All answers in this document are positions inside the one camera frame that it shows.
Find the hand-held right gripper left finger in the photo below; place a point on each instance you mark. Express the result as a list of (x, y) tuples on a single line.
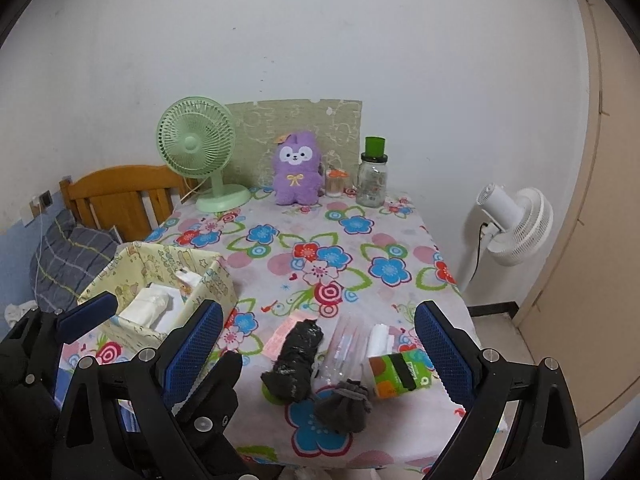
[(195, 350)]

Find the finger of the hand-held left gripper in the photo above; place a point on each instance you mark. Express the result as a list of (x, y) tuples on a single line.
[(222, 390), (87, 316)]

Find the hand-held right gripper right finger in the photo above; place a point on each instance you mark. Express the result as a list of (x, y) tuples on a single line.
[(445, 355)]

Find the orange green tissue pack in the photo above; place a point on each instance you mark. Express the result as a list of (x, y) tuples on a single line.
[(385, 375)]

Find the white plastic bag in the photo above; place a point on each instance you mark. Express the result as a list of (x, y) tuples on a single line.
[(380, 340)]

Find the black plastic bag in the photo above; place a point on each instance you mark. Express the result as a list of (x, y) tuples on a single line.
[(295, 355)]

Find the yellow printed storage box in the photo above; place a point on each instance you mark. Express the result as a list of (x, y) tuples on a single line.
[(150, 265)]

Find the clear plastic package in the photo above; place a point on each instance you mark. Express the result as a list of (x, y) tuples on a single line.
[(345, 345)]

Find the dark grey sock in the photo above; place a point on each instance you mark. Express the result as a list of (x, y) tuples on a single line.
[(342, 410)]

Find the white tissue pack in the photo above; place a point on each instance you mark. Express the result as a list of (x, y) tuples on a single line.
[(145, 305)]

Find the grey plaid pillow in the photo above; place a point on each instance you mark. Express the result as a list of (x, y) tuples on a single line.
[(70, 255)]

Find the white crumpled cloth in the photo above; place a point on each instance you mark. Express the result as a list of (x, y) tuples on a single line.
[(17, 312)]

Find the pink paper slip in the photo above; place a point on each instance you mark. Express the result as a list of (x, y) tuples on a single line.
[(276, 342)]

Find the white charger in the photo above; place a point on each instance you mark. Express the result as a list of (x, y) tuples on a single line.
[(187, 278)]

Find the white standing fan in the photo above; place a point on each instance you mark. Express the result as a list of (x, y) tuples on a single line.
[(520, 225)]

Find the floral tablecloth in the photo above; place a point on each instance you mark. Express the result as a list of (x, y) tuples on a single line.
[(320, 240)]

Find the clear glass jar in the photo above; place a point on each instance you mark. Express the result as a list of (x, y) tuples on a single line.
[(372, 185)]

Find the purple plush toy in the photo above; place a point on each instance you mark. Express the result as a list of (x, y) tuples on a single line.
[(297, 180)]

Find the green desk fan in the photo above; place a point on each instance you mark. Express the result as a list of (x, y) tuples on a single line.
[(192, 142)]

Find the small cotton swab jar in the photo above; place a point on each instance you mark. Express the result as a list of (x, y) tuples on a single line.
[(334, 185)]

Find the beige door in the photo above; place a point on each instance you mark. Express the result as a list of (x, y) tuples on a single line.
[(600, 210)]

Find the green plastic cup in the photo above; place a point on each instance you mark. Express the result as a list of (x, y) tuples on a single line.
[(374, 146)]

